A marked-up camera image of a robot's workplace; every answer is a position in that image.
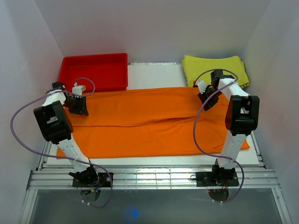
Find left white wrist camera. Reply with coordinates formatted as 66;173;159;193
72;82;86;96

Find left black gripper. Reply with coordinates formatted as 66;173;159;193
62;95;88;116

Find orange trousers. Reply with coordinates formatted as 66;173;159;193
57;86;249;160

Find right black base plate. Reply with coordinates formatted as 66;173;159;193
195;171;239;187

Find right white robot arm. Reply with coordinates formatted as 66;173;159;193
193;69;260;187

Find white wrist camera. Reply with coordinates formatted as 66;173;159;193
72;82;86;96
193;80;211;95

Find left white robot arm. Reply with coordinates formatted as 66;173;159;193
34;82;99;187

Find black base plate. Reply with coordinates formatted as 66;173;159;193
71;172;114;188
195;171;239;187

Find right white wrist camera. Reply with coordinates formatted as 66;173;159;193
193;80;211;95

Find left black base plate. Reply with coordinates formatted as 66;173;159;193
71;172;114;188

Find folded yellow trousers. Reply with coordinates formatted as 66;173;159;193
182;55;249;88

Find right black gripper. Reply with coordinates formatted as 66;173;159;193
198;88;223;111

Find red plastic tray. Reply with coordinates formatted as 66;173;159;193
58;53;128;92

